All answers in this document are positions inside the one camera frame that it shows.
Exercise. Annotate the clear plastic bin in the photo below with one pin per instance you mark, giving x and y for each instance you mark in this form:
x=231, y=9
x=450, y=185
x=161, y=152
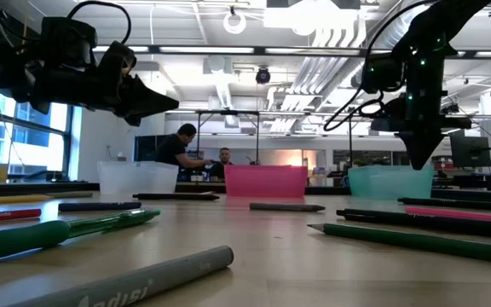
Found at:
x=136, y=179

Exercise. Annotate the white ceiling duct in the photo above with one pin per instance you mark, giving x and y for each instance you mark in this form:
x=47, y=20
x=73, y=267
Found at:
x=220, y=72

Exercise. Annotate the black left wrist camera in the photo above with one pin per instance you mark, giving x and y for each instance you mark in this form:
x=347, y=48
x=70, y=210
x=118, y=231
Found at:
x=68, y=40

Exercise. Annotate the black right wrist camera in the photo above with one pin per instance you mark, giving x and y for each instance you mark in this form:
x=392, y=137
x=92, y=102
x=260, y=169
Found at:
x=388, y=113

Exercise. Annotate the pink pencil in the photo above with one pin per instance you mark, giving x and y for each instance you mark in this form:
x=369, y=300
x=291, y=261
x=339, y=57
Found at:
x=463, y=214

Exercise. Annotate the pink plastic bin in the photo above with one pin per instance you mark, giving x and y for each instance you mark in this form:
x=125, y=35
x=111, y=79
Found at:
x=267, y=181

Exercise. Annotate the orange-red pencil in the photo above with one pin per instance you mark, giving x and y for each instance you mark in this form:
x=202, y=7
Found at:
x=7, y=216

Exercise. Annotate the teal plastic bin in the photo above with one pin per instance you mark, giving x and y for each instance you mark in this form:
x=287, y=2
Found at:
x=390, y=183

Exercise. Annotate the black pen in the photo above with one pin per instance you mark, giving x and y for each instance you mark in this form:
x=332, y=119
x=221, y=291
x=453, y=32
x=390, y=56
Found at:
x=175, y=196
x=454, y=203
x=420, y=221

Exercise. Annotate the yellow pencil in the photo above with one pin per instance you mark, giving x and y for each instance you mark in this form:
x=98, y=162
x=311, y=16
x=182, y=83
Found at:
x=7, y=199

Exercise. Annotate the grey marker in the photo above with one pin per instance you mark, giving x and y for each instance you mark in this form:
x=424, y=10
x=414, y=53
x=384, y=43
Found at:
x=151, y=281

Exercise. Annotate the black computer monitor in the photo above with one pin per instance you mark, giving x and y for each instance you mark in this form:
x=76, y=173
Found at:
x=469, y=151
x=145, y=149

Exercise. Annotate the black dome camera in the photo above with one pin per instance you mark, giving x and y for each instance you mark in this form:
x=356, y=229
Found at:
x=263, y=75

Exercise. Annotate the yellow box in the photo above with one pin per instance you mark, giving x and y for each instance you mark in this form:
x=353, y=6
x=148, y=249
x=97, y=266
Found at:
x=1, y=174

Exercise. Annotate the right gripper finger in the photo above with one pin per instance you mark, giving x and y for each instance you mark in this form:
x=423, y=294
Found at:
x=429, y=143
x=411, y=145

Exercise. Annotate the person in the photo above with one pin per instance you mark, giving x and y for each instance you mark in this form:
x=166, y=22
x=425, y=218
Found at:
x=171, y=149
x=219, y=170

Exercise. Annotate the grey crayon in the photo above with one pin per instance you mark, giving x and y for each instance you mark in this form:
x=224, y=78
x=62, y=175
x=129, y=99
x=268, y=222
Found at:
x=286, y=207

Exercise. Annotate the large window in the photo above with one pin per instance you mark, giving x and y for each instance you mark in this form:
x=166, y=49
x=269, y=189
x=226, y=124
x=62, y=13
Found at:
x=36, y=145

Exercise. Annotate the black metal frame stand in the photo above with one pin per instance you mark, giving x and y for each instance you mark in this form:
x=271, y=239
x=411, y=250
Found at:
x=350, y=145
x=228, y=112

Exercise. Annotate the black office desk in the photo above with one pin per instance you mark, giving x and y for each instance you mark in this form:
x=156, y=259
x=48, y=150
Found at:
x=475, y=181

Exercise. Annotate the green pencil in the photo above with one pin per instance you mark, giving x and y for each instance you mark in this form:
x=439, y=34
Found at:
x=420, y=243

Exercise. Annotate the red equipment box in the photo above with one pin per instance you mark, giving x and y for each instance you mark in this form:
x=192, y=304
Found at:
x=441, y=163

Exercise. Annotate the white ceiling light panel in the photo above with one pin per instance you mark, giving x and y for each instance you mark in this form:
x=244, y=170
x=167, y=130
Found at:
x=313, y=17

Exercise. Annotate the green pen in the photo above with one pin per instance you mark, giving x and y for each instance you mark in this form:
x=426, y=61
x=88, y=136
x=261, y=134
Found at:
x=24, y=236

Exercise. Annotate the dark red pencil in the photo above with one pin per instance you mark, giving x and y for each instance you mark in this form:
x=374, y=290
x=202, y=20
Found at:
x=210, y=192

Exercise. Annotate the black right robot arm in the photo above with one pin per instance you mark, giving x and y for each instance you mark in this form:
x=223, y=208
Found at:
x=441, y=21

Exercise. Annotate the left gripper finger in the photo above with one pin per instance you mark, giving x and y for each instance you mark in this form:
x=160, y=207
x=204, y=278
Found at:
x=143, y=89
x=136, y=106

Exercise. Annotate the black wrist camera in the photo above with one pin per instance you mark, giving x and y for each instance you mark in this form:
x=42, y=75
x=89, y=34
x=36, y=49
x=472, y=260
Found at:
x=68, y=40
x=388, y=113

